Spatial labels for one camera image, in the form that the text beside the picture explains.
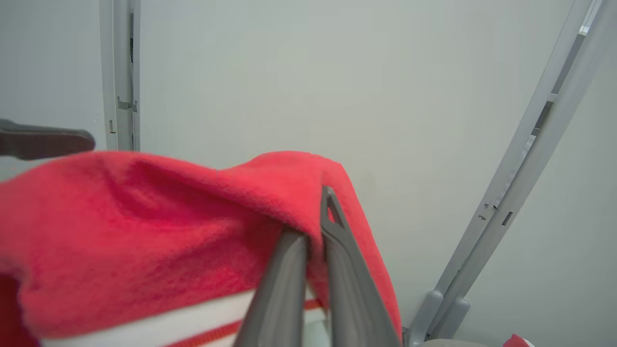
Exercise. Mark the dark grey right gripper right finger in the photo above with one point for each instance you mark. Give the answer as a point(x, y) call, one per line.
point(352, 289)

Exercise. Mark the red and white garment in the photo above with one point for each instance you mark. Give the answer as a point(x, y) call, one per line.
point(144, 241)

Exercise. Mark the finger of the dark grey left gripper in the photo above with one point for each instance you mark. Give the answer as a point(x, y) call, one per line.
point(43, 140)

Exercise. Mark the grey partition post with hinges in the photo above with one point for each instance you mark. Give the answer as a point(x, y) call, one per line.
point(120, 72)

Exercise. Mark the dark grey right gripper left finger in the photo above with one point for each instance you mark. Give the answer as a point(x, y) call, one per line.
point(279, 294)

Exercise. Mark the grey diagonal frame rail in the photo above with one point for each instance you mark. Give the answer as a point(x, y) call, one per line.
point(520, 168)

